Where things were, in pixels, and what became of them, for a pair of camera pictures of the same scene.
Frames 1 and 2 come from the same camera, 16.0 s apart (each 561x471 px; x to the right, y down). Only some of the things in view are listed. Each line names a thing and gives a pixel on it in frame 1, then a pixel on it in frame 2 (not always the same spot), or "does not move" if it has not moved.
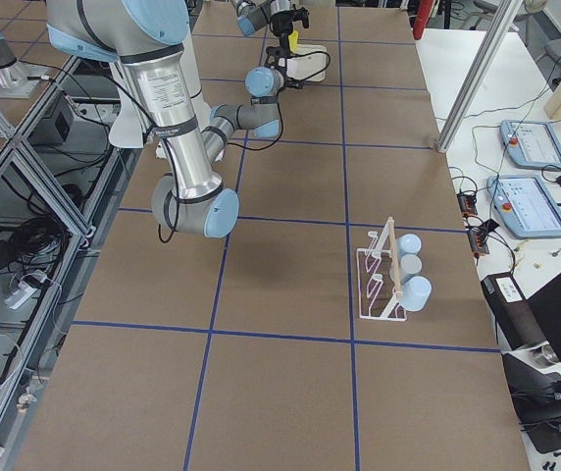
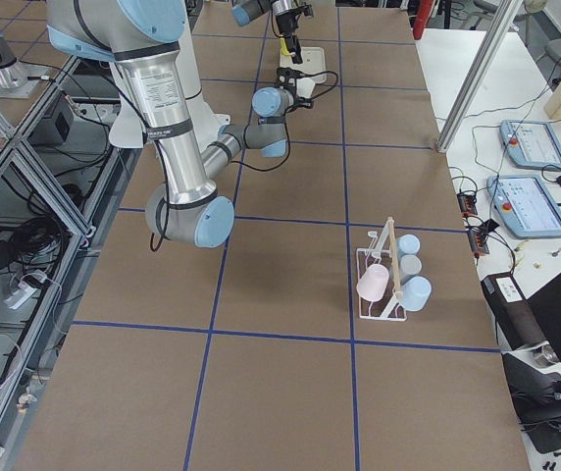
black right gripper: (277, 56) to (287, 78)
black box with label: (517, 321) does not move
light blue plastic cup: (416, 292) does not move
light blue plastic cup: (408, 243) does not move
